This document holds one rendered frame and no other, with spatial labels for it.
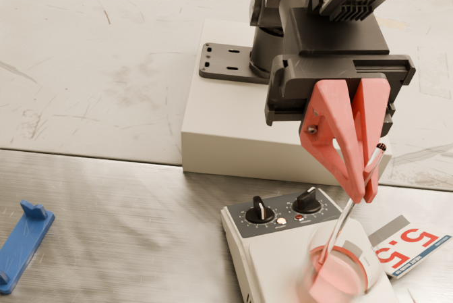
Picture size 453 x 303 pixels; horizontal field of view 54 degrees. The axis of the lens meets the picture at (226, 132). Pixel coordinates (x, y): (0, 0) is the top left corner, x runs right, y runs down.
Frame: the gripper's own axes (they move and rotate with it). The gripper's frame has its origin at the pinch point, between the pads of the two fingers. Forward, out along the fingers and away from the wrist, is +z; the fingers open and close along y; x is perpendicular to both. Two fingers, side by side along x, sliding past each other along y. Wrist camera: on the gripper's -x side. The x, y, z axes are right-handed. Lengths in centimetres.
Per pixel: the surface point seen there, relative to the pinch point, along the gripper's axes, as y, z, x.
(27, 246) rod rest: -29.6, -7.9, 23.9
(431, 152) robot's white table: 23.0, -21.0, 25.7
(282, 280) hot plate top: -2.9, 0.0, 16.0
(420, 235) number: 15.6, -7.1, 22.9
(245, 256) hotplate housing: -5.9, -3.4, 18.3
